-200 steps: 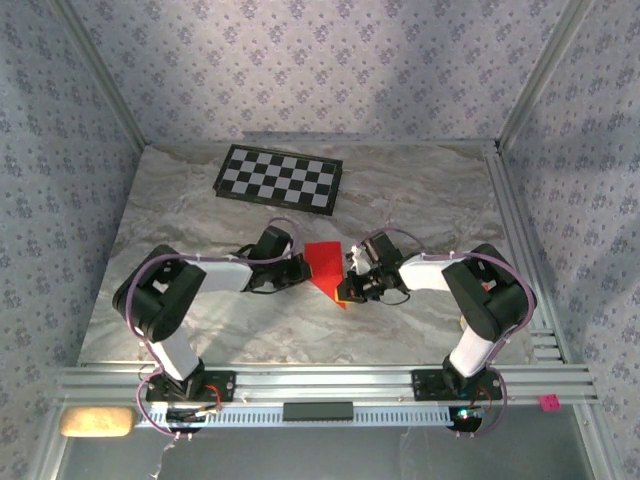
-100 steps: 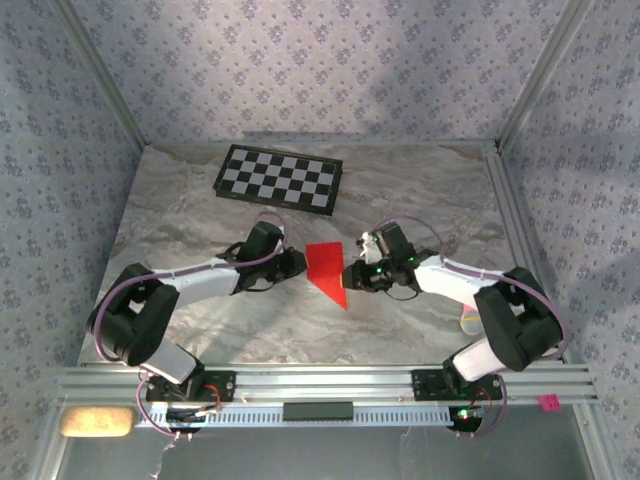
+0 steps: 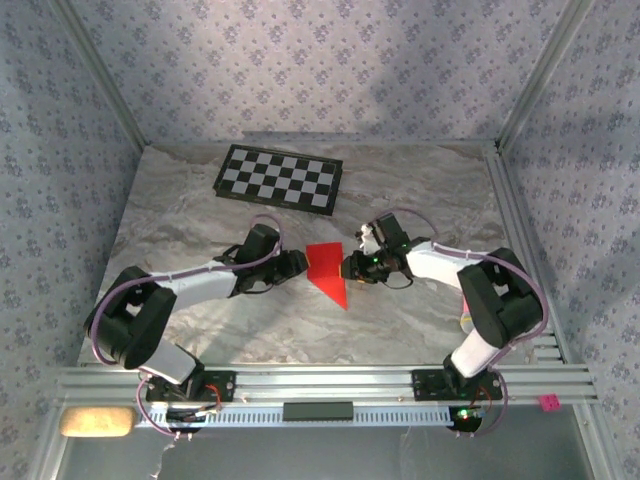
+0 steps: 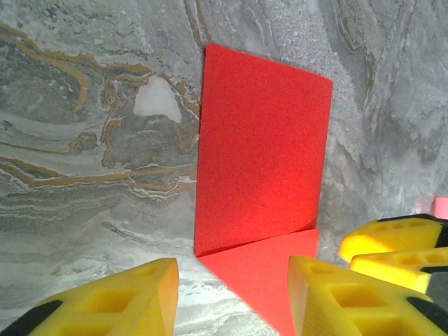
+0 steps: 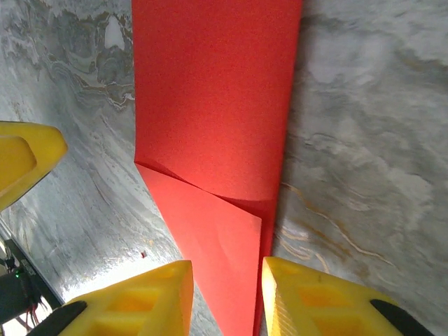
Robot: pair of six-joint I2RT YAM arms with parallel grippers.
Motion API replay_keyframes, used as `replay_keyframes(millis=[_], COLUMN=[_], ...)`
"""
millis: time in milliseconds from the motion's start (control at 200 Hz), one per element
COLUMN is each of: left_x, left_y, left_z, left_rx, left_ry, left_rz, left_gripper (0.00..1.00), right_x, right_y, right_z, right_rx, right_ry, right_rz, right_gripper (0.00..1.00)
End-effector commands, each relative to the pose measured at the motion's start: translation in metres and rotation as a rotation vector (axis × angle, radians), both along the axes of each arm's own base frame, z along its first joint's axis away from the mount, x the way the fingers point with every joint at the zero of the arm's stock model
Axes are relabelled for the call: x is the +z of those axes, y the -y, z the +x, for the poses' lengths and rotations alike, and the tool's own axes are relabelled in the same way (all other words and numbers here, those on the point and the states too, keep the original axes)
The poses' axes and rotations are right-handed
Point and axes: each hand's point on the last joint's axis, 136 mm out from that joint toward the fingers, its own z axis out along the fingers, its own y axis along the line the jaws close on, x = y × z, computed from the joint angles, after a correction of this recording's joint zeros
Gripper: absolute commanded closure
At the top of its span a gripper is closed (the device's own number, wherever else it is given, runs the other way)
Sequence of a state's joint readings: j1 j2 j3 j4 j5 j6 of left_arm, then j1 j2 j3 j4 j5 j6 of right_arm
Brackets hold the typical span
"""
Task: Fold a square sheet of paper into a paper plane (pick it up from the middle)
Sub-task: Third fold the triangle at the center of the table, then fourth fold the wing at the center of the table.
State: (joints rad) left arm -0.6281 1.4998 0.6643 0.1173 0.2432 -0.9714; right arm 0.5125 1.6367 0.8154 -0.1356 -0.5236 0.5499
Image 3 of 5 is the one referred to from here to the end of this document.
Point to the red square paper sheet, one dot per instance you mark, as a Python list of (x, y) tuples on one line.
[(325, 265)]

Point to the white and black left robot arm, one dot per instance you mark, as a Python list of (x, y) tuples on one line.
[(135, 320)]

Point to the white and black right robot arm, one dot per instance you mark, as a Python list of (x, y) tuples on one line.
[(500, 300)]

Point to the black and white checkerboard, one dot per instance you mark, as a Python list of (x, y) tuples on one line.
[(277, 180)]

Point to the pink and yellow marker pen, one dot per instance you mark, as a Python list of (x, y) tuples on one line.
[(466, 322)]

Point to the black rectangular bar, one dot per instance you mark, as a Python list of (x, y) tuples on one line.
[(317, 411)]

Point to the small pink cube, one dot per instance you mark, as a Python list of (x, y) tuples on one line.
[(550, 403)]

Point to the beige sponge block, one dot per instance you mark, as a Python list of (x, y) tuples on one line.
[(97, 422)]

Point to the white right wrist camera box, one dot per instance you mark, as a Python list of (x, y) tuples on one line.
[(367, 240)]

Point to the long aluminium mounting rail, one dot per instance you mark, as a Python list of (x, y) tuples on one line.
[(325, 385)]

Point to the aluminium side rail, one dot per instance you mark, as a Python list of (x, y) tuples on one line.
[(506, 200)]

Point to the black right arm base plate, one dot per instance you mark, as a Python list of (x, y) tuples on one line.
[(425, 385)]

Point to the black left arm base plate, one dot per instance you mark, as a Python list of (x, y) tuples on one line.
[(225, 385)]

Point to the aluminium frame post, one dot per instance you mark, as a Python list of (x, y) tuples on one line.
[(542, 70), (102, 70), (50, 450), (595, 450)]

